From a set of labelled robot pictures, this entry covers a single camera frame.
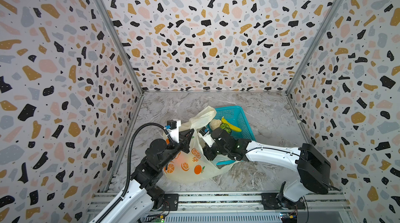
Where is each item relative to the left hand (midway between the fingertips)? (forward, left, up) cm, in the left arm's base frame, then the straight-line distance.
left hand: (193, 128), depth 68 cm
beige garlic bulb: (+18, -11, -23) cm, 31 cm away
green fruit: (+15, -18, -23) cm, 32 cm away
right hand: (-2, -1, -14) cm, 15 cm away
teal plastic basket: (+24, -25, -24) cm, 42 cm away
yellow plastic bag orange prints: (-9, +1, -20) cm, 22 cm away
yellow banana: (+16, -22, -26) cm, 38 cm away
